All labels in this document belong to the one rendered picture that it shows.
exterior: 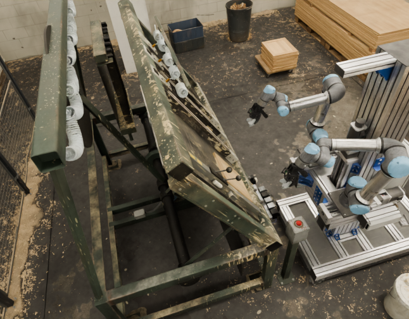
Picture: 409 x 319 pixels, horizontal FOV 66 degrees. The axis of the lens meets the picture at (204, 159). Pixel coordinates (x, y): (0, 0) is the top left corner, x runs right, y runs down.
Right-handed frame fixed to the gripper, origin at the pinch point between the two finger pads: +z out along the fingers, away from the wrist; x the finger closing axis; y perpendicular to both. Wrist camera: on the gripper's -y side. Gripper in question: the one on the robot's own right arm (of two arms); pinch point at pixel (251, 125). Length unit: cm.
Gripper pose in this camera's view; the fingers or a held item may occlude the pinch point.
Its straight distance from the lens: 256.4
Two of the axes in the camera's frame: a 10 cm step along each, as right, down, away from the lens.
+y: -8.9, -1.0, -4.5
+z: -3.8, 7.1, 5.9
